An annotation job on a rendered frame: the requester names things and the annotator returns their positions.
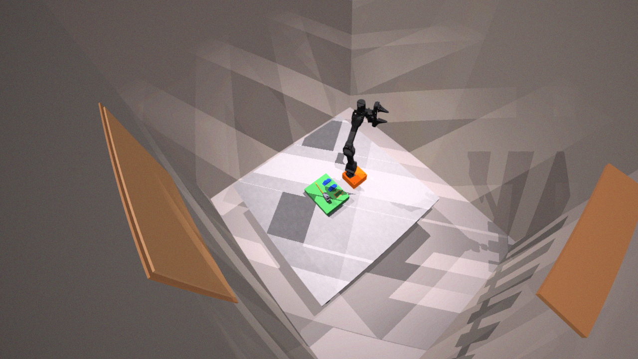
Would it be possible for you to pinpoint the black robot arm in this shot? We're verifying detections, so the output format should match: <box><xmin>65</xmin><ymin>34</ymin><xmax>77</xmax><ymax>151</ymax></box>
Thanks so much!
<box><xmin>343</xmin><ymin>99</ymin><xmax>374</xmax><ymax>178</ymax></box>

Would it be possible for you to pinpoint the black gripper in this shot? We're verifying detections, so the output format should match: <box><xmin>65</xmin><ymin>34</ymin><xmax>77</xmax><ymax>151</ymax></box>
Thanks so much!
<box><xmin>365</xmin><ymin>101</ymin><xmax>388</xmax><ymax>127</ymax></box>

